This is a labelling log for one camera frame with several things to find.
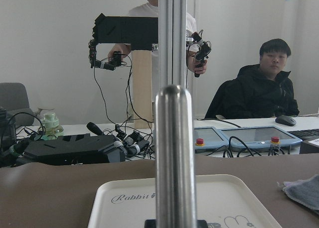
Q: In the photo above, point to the black keyboard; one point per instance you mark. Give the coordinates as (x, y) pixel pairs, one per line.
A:
(305, 134)

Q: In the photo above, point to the dark brown box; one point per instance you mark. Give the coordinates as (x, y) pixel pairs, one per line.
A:
(310, 146)

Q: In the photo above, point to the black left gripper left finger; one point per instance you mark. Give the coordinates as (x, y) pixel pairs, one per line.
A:
(150, 223)

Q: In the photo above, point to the blue teach pendant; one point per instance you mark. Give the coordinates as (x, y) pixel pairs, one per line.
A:
(259, 138)
(208, 139)

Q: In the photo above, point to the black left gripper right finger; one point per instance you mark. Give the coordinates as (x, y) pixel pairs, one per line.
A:
(202, 224)

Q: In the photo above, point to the cream rabbit serving tray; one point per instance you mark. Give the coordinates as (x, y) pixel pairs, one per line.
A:
(224, 201)

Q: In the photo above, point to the grey office chair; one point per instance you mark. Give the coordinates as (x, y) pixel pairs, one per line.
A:
(14, 99)

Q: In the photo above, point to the aluminium frame post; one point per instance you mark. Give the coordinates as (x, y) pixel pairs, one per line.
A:
(172, 42)

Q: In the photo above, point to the black metal bracket box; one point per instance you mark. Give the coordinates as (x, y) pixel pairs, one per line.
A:
(74, 149)

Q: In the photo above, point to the folded grey cloth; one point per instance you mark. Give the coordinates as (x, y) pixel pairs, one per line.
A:
(304, 192)

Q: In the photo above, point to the steel muddler black tip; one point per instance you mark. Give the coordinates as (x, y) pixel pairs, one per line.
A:
(175, 178)

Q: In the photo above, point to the black computer mouse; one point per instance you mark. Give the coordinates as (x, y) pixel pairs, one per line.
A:
(285, 120)

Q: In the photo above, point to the seated person black jacket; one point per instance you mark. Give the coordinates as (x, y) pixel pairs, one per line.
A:
(259, 91)

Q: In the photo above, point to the green lidded bottle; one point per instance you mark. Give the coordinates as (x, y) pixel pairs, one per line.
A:
(53, 129)

